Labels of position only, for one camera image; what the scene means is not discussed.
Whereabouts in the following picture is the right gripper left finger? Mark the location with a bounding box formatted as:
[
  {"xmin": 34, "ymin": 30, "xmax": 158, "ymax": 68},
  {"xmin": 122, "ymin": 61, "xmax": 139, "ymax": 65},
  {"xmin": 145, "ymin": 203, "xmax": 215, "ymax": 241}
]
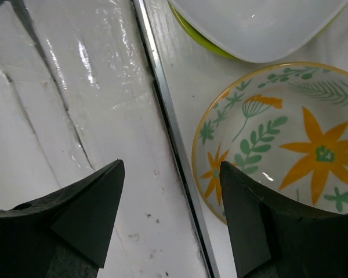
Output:
[{"xmin": 0, "ymin": 159, "xmax": 125, "ymax": 277}]

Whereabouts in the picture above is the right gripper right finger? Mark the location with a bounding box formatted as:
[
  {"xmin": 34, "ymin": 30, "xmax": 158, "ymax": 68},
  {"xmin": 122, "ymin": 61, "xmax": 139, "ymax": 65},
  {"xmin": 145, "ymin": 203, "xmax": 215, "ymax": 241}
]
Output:
[{"xmin": 220, "ymin": 161, "xmax": 348, "ymax": 277}]

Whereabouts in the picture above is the yellow star pattern bowl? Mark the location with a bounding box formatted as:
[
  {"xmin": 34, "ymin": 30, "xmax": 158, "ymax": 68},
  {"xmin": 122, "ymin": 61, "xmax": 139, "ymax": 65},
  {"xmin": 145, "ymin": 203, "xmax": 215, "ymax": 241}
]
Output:
[{"xmin": 191, "ymin": 62, "xmax": 348, "ymax": 221}]

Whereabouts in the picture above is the white green square bowl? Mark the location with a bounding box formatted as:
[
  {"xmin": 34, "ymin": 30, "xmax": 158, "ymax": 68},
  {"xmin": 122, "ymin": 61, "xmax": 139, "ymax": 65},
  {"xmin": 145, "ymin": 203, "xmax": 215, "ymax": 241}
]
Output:
[{"xmin": 168, "ymin": 1, "xmax": 347, "ymax": 64}]

